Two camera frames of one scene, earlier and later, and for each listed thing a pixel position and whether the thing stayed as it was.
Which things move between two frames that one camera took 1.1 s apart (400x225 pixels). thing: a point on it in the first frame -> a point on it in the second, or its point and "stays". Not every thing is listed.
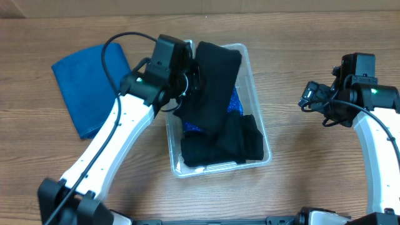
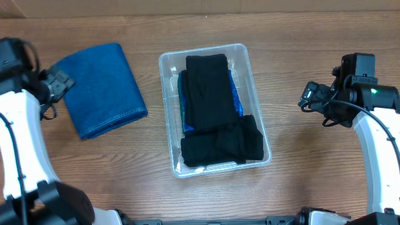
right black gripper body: (337, 112) stays
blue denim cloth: (86, 87) stays
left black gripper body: (190, 80) -> (59, 83)
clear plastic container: (219, 125) stays
